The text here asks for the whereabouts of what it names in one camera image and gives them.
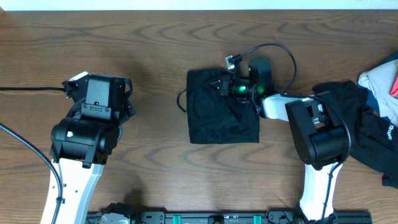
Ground black cloth shorts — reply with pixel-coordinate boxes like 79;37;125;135
181;68;260;144

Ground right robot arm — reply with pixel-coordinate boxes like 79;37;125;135
207;75;351;223

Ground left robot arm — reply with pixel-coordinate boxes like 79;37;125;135
41;72;136;223

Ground pile of clothes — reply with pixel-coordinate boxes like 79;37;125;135
312;52;397;188

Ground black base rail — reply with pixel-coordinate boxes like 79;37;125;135
85;202;373;224

